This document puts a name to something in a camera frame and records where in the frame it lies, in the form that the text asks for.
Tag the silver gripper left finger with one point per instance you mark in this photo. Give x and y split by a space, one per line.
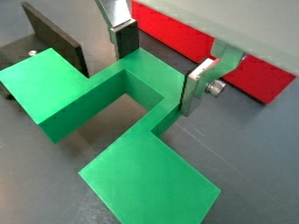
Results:
122 26

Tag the black angle fixture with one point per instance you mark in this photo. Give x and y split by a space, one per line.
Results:
49 36

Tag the red base board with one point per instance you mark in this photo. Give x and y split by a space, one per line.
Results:
257 78

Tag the green bridge-shaped block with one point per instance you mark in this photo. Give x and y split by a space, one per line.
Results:
143 180

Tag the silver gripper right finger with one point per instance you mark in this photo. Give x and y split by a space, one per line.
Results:
203 79

